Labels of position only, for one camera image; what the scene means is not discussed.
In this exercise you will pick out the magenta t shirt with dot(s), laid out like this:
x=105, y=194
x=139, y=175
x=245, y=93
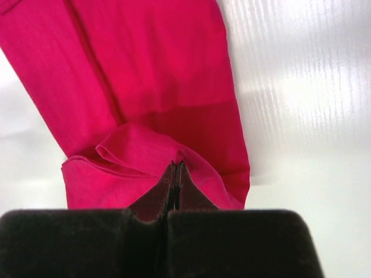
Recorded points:
x=127, y=88

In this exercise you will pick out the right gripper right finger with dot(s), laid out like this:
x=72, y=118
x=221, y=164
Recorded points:
x=204, y=241

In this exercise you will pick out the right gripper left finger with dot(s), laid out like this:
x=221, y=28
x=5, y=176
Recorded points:
x=128, y=242

